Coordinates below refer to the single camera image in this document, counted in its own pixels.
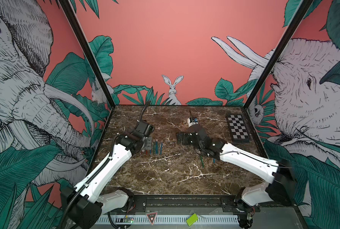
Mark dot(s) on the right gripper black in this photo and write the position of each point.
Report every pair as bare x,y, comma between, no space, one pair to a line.
186,135

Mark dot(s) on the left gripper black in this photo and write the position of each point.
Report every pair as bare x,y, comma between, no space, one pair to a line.
149,145

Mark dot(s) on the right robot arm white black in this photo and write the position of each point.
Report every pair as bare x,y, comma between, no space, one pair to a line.
279,182

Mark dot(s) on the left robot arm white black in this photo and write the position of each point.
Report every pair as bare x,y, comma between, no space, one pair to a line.
84,203

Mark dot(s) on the black white checkerboard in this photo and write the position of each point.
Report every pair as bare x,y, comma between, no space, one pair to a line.
237,128

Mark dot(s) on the triangular warning sticker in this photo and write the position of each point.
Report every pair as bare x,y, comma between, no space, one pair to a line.
152,217

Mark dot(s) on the small circuit board green led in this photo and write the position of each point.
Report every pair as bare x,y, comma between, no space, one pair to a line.
127,220

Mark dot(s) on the green sticky note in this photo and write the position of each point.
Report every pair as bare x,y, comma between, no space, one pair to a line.
192,219

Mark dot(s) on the black front mounting rail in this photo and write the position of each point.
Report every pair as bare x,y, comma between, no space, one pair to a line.
184,200

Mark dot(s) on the white slotted cable duct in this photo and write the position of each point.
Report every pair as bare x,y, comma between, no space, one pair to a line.
179,219

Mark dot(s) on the left black frame post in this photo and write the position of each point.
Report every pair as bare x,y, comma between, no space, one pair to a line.
84,44

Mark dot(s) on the black frame post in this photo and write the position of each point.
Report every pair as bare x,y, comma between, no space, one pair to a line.
84,44
290,30

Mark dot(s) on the right black frame post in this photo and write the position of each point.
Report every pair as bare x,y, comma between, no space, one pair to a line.
290,30

